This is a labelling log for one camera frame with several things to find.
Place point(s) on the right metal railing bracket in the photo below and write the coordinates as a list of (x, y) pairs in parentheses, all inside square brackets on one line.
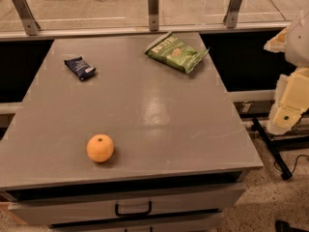
[(232, 15)]

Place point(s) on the middle metal railing bracket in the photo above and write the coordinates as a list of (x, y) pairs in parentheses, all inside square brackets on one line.
[(153, 8)]

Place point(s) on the metal railing bracket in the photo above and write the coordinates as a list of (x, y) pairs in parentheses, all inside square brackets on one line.
[(30, 25), (153, 8), (232, 15)]

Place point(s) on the orange fruit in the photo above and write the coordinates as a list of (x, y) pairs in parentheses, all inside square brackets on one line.
[(100, 148)]

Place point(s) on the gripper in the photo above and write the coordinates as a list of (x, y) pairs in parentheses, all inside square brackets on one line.
[(298, 43)]

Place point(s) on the left metal railing bracket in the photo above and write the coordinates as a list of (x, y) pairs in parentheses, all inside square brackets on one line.
[(30, 25)]

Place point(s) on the black stand leg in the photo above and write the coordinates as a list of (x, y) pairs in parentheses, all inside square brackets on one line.
[(286, 173)]

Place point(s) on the lower grey drawer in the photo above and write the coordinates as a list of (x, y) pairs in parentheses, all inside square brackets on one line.
[(189, 223)]

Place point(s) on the grey drawer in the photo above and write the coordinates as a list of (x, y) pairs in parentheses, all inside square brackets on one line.
[(189, 223), (101, 206)]

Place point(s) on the horizontal metal rail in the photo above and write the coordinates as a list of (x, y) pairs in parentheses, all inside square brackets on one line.
[(124, 31)]

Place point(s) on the green jalapeno chip bag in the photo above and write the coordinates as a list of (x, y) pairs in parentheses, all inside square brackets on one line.
[(173, 52)]

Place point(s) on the upper grey drawer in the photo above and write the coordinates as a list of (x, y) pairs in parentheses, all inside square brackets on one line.
[(101, 206)]

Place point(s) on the blue rxbar blueberry wrapper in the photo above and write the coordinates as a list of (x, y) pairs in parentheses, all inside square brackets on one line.
[(80, 68)]

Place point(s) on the black drawer handle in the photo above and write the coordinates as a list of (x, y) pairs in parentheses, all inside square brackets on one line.
[(136, 210)]

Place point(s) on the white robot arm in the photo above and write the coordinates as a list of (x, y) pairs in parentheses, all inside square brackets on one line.
[(293, 41)]

